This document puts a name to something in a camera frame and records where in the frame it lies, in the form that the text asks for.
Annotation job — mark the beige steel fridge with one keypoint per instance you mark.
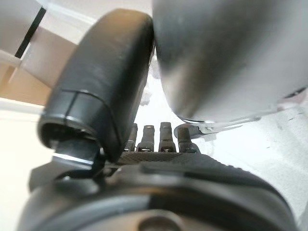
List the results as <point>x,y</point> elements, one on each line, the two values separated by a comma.
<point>48,53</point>

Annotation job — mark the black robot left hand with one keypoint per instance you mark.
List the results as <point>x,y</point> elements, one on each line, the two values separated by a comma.
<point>101,84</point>

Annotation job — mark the silver grey robot left leg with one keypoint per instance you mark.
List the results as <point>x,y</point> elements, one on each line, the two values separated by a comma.
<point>216,60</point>

